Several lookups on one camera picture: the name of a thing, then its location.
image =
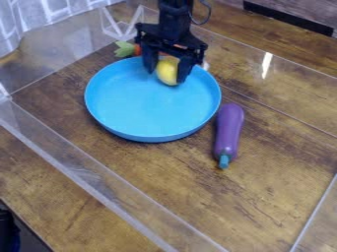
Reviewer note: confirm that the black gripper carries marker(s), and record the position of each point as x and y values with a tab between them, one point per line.
152	35

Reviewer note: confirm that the yellow lemon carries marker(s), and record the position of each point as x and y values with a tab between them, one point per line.
168	70

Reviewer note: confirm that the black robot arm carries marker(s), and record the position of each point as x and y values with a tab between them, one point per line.
176	15

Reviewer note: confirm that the blue round tray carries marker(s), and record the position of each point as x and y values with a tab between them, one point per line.
145	111

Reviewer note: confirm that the orange toy carrot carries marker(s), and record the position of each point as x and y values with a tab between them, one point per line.
135	49

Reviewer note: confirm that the purple toy eggplant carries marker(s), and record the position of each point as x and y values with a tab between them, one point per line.
228	131

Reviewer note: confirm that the black bar in background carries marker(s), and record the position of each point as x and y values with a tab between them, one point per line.
288	18

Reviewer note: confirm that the white patterned curtain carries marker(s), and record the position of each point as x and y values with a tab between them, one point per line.
26	15

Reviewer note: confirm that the clear acrylic enclosure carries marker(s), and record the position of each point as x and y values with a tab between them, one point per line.
98	194

